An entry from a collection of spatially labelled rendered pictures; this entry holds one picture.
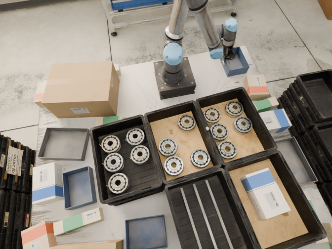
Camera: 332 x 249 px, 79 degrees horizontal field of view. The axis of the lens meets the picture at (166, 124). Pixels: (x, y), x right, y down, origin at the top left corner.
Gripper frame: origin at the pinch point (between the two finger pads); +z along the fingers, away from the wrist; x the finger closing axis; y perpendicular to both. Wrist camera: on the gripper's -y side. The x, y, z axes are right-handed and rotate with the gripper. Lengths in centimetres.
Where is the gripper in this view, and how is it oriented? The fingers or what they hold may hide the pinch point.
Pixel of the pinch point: (224, 61)
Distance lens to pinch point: 160.7
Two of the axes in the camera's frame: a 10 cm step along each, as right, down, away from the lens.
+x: 9.7, -2.2, -0.8
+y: 1.6, 8.9, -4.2
